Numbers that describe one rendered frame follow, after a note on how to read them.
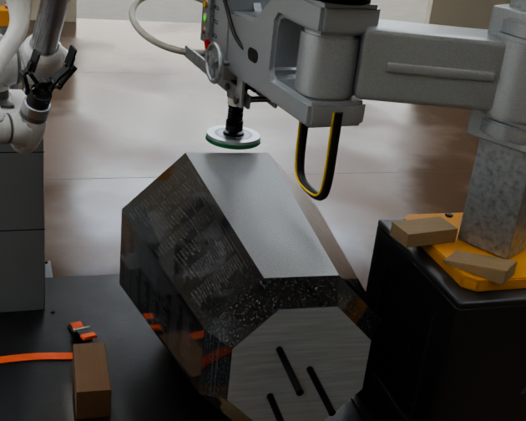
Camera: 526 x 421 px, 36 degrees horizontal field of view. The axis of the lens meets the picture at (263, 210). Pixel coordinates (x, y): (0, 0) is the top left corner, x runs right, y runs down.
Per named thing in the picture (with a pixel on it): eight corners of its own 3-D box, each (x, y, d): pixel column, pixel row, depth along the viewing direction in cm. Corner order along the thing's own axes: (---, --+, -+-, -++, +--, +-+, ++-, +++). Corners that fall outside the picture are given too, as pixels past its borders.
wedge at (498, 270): (513, 274, 250) (518, 261, 248) (503, 286, 243) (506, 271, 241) (455, 252, 261) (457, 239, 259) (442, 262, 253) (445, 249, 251)
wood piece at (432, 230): (438, 229, 276) (440, 216, 274) (455, 242, 269) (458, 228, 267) (389, 234, 268) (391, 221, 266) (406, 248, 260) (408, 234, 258)
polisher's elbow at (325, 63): (350, 86, 258) (359, 26, 250) (358, 103, 240) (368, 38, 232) (291, 81, 257) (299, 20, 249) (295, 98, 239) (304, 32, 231)
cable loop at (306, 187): (331, 209, 254) (345, 114, 241) (321, 210, 252) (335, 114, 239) (298, 181, 272) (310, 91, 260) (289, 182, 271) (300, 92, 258)
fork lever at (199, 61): (285, 108, 295) (287, 94, 292) (237, 109, 287) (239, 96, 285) (218, 56, 350) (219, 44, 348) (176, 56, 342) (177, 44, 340)
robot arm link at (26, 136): (53, 125, 265) (15, 126, 256) (42, 158, 274) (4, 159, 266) (42, 103, 270) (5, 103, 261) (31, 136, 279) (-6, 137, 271)
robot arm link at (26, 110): (37, 103, 269) (42, 89, 265) (52, 121, 266) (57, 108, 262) (14, 107, 262) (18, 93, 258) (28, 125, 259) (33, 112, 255)
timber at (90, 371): (73, 369, 308) (73, 343, 304) (103, 367, 312) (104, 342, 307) (76, 419, 282) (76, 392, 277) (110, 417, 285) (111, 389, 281)
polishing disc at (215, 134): (208, 144, 306) (208, 140, 306) (204, 126, 325) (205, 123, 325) (262, 147, 309) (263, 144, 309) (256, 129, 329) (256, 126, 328)
